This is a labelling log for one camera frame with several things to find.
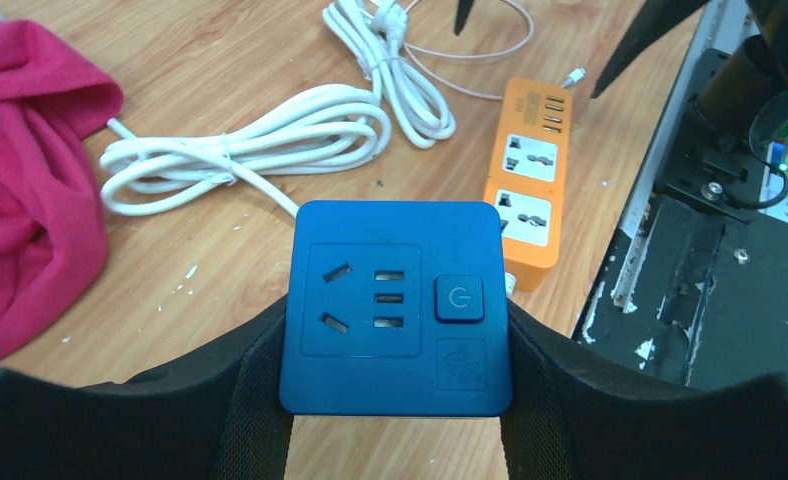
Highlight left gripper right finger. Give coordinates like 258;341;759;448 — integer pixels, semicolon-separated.
500;304;788;479

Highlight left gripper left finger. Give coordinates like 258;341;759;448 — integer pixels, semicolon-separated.
0;300;293;479

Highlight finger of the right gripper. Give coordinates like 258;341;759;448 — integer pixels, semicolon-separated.
453;0;475;36
590;0;707;99

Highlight orange power strip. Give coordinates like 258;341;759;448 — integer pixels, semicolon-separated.
484;77;572;294

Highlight blue cube adapter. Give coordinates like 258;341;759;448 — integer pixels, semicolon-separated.
279;200;512;417

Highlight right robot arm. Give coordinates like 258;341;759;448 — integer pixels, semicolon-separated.
591;0;788;148

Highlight magenta cloth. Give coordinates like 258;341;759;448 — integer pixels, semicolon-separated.
0;20;123;360

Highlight orange strip white cable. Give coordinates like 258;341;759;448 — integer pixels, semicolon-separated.
99;0;458;220

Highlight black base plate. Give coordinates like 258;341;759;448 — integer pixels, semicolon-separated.
572;46;788;392

